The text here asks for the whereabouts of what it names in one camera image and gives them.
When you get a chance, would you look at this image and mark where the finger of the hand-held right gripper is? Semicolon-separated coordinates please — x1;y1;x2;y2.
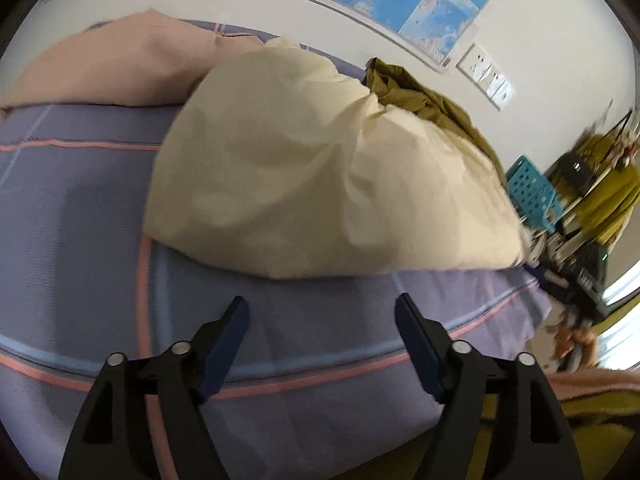
524;262;568;295

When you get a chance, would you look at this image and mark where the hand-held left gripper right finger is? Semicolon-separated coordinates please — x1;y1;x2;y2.
394;292;585;480

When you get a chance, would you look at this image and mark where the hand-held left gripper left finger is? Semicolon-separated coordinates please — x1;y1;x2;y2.
57;296;251;480

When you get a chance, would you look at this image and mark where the cream jacket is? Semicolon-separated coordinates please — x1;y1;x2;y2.
142;36;534;281

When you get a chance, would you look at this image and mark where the person's right hand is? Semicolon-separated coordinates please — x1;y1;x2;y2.
554;321;599;361

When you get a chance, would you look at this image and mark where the window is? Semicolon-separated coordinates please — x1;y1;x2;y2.
602;260;640;308

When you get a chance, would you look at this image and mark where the mustard green hanging coat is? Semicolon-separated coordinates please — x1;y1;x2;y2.
570;132;640;247

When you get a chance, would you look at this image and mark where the blue plastic basket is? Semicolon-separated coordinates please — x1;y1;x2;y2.
506;155;569;234

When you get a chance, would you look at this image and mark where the white coat rack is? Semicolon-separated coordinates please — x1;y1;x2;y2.
562;110;640;221

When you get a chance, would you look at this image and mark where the black handbag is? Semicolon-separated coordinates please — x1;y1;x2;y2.
555;152;594;194

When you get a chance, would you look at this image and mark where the person's olive clothing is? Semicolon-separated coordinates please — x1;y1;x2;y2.
470;367;640;480

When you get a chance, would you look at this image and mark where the purple striped bed sheet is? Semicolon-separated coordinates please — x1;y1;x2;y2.
0;20;554;480

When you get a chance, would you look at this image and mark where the olive green garment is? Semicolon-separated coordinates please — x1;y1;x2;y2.
364;57;509;187

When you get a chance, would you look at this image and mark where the pink cloth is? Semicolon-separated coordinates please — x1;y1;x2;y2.
0;8;262;110

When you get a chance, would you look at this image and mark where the white wall socket panel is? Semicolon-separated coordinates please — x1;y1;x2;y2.
456;44;516;110

